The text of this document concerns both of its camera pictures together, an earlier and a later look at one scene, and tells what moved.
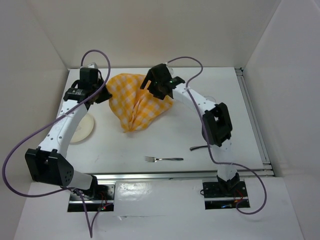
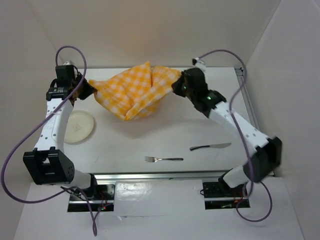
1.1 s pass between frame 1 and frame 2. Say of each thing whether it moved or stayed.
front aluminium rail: stayed
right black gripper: moved
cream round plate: stayed
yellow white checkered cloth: moved
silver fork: stayed
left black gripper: moved
